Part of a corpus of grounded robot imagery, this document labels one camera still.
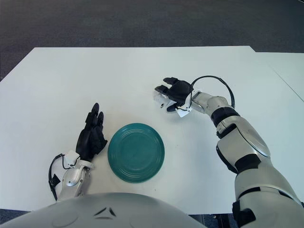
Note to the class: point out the adjoining white table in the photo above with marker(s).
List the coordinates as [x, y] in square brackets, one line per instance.
[292, 69]

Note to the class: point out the white charger block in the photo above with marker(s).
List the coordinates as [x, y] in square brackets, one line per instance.
[161, 101]

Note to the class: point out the green ribbed plate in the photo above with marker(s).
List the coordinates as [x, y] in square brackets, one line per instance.
[136, 153]

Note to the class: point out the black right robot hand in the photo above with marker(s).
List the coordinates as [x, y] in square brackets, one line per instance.
[180, 91]

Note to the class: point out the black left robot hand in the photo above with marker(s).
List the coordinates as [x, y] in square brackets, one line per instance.
[90, 140]

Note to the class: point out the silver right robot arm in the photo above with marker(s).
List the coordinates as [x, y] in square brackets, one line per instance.
[249, 137]

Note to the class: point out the grey robot torso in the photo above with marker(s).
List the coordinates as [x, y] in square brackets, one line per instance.
[95, 213]

